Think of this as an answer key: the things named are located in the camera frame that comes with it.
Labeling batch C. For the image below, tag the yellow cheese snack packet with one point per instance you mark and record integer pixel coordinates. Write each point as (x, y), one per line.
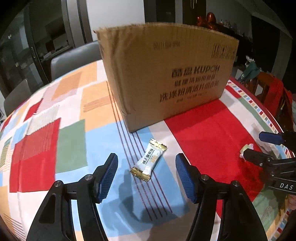
(245, 147)

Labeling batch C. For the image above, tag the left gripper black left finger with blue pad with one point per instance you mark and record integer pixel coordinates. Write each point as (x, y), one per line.
(54, 220)

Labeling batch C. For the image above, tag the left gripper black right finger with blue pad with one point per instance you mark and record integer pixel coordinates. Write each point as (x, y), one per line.
(239, 220)

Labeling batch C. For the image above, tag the red wooden chair right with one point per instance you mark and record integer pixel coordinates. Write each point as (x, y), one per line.
(271, 92)

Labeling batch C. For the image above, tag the black glass sliding door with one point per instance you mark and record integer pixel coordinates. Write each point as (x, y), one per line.
(36, 35)

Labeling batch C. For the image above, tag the grey leather chair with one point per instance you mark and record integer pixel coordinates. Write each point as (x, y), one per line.
(74, 59)
(20, 94)

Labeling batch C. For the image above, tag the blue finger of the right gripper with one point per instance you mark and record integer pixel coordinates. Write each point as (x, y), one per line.
(273, 138)

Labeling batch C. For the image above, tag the colourful patchwork tablecloth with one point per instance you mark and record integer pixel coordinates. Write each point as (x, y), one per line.
(69, 127)

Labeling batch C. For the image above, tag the white gold candy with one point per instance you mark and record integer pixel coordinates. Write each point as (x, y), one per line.
(145, 165)

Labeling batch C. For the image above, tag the grey leather chair left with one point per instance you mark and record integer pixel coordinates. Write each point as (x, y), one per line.
(20, 94)

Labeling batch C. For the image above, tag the white flower vase ornament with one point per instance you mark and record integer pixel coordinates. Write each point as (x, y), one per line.
(249, 59)

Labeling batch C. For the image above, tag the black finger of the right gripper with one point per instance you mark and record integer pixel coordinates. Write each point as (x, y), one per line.
(257, 158)

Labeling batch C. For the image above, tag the open brown cardboard box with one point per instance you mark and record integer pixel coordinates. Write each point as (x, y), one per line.
(158, 70)

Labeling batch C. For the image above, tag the red balloon dog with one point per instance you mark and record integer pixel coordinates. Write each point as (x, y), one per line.
(208, 21)

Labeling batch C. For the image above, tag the person's right hand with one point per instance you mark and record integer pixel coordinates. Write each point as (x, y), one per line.
(291, 201)

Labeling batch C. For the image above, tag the grey leather chair centre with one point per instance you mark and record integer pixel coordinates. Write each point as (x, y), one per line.
(74, 59)

